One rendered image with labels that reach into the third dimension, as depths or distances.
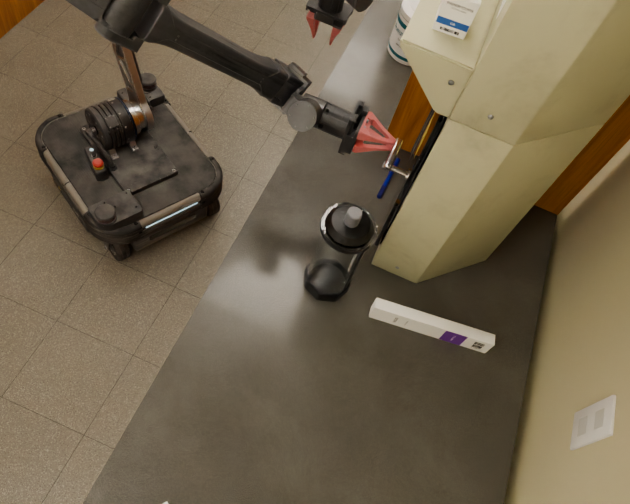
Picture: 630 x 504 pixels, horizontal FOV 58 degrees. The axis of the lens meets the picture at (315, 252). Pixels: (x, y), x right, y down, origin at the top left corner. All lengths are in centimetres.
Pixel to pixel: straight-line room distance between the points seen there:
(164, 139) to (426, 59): 162
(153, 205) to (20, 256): 56
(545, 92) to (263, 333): 68
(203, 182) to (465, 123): 145
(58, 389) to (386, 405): 130
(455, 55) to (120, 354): 164
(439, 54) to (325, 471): 74
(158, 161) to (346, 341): 130
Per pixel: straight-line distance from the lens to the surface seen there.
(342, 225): 105
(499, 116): 93
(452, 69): 89
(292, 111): 109
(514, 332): 136
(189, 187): 223
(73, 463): 210
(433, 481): 118
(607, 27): 85
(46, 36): 321
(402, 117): 147
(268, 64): 112
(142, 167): 227
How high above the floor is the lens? 203
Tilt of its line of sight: 58 degrees down
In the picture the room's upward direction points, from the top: 19 degrees clockwise
